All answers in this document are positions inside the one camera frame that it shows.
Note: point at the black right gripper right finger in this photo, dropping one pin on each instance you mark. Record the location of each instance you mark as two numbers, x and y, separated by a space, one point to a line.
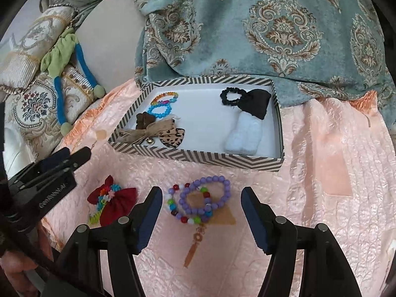
326 271

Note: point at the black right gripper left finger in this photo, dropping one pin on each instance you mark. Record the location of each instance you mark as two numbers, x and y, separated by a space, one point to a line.
122 240

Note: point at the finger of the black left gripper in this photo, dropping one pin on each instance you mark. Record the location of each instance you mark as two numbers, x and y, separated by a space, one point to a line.
68 160
55 159

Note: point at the red bow hair clip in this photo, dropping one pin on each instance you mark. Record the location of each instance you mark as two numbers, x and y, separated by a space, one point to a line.
111 201

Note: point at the striped jewelry box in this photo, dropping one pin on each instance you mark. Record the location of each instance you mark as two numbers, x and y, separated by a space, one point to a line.
207 123

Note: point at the left hand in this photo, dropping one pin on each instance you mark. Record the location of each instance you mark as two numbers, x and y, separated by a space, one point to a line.
15 263

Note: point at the floral embroidered cushion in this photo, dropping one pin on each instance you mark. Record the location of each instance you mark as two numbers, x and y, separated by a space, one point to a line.
34 115

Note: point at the brown scrunchie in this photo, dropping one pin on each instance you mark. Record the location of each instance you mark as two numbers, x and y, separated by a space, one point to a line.
143 120

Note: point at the green and blue plush toy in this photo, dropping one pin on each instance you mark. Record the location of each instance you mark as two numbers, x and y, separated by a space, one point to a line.
55 61

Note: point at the leopard print bow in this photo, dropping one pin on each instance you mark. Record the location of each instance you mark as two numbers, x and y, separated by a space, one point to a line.
172 138

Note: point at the cream embroidered bolster pillow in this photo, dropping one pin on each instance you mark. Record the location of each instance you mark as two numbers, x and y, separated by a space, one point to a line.
23 61

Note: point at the beige pillow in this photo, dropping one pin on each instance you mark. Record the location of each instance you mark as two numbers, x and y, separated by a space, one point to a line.
109 37

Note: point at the black scrunchie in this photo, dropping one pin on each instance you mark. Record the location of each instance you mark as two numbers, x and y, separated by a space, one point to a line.
231 96

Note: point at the black fabric bow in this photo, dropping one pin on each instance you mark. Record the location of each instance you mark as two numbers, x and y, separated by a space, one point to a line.
255 102

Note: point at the teal damask blanket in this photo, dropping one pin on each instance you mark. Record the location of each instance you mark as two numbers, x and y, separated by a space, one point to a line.
310 48

